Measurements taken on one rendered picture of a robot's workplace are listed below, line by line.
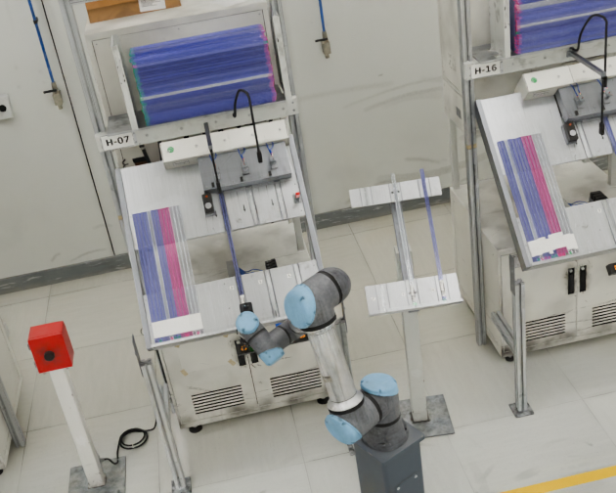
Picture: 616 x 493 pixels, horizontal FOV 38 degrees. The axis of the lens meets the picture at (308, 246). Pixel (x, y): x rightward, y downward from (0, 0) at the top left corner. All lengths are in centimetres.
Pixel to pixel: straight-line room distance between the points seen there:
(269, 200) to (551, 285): 131
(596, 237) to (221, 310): 146
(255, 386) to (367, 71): 203
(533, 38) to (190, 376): 193
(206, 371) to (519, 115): 165
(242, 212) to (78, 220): 199
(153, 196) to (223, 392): 93
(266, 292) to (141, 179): 66
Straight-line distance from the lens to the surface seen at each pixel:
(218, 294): 333
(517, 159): 359
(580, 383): 404
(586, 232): 358
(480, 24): 373
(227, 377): 380
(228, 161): 341
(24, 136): 507
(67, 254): 536
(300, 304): 256
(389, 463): 294
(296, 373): 385
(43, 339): 346
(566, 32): 367
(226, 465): 382
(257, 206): 341
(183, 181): 346
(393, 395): 283
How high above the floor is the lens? 255
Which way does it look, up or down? 29 degrees down
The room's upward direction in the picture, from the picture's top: 9 degrees counter-clockwise
